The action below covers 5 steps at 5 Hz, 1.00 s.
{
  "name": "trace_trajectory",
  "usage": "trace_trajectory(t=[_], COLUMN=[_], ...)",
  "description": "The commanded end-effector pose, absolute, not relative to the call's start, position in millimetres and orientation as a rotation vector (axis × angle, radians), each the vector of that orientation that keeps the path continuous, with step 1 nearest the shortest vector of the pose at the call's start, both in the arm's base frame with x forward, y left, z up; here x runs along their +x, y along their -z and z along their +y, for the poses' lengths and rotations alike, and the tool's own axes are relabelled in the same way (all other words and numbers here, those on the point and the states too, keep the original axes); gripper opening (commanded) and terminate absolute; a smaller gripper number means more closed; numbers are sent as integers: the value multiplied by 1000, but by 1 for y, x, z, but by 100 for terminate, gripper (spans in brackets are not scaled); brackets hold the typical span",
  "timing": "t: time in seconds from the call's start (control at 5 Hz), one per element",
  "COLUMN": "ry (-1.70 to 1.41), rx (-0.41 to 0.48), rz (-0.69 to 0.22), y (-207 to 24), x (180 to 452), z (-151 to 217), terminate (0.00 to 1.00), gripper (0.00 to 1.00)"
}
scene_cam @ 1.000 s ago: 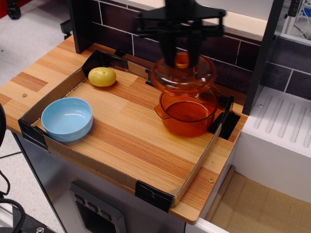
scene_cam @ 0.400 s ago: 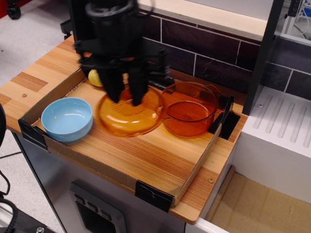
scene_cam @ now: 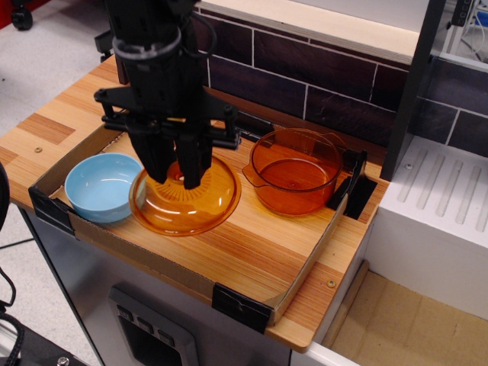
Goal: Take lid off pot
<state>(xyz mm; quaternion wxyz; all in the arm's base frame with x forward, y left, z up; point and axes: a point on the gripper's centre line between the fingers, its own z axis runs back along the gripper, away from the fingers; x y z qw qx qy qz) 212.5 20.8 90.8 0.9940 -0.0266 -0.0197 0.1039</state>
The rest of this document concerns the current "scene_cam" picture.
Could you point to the orange transparent pot lid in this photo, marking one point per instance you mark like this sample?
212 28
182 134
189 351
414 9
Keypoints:
171 209

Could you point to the toy oven control panel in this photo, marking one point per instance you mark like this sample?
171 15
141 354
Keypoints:
152 338

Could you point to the light blue bowl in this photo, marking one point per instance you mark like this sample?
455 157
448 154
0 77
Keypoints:
98 187

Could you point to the black caster wheel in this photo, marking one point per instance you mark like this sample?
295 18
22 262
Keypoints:
22 19

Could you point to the dark grey vertical post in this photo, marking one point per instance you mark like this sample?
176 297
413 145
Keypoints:
402 132

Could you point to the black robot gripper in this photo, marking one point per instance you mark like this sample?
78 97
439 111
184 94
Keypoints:
165 101

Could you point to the orange transparent plastic pot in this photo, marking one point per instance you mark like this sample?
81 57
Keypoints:
294 171

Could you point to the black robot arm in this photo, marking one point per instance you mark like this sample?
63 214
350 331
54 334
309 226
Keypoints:
144 22

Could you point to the white toy sink drainboard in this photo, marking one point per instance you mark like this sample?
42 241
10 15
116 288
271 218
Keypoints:
430 230

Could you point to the cardboard fence with black tape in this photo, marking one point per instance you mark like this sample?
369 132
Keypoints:
295 266

